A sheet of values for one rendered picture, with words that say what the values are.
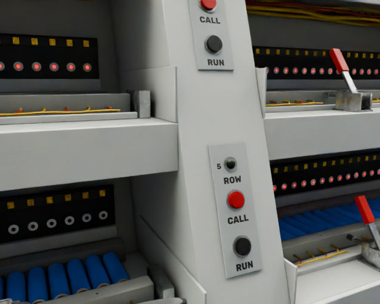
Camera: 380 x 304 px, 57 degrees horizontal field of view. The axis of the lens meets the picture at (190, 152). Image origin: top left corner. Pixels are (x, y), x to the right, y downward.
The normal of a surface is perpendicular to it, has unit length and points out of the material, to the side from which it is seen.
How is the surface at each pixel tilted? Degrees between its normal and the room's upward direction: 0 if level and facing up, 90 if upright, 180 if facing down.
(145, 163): 108
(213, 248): 90
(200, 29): 90
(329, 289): 18
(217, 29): 90
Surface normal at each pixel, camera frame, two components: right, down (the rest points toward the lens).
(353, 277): 0.00, -0.98
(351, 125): 0.42, 0.18
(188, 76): 0.40, -0.13
